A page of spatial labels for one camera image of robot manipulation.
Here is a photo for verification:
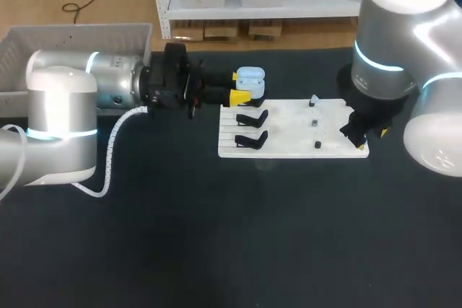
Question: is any white plate with black stands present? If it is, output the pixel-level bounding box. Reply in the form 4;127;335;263
217;97;370;159

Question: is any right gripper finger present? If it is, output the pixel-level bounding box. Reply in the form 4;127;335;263
374;119;393;140
339;113;368;152

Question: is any grey slotted basket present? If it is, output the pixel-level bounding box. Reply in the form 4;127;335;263
0;22;154;118

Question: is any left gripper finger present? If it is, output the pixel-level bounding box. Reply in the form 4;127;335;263
201;68;240;87
201;86;253;109

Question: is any light blue earbud case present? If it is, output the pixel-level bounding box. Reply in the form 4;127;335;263
236;66;267;100

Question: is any small cardboard box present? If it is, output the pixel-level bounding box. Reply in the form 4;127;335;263
248;19;284;40
204;19;240;40
170;19;204;43

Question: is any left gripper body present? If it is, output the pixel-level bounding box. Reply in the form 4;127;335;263
141;43;207;120

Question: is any white metal shelf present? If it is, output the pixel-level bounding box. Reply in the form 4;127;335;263
148;0;366;41

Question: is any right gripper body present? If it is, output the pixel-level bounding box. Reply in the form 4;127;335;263
335;63;417;132

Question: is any thin white cable loop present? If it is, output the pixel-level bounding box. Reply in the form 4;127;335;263
0;123;27;203

